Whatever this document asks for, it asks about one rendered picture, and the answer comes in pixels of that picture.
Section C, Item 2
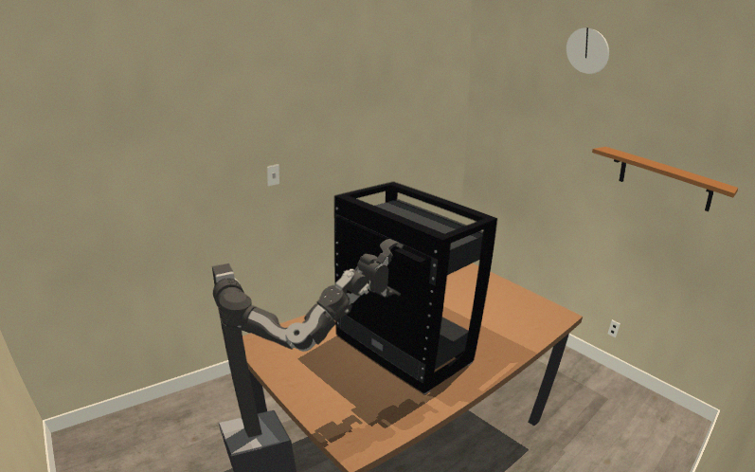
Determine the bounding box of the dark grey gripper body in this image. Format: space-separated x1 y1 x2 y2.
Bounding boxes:
354 254 388 294

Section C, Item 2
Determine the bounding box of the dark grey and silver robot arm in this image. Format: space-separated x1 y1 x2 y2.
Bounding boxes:
213 269 369 352

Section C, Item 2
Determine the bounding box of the black server rack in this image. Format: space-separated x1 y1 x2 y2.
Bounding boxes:
334 182 497 394

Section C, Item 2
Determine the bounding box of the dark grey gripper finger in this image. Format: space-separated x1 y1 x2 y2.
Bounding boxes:
379 287 401 297
376 239 404 266

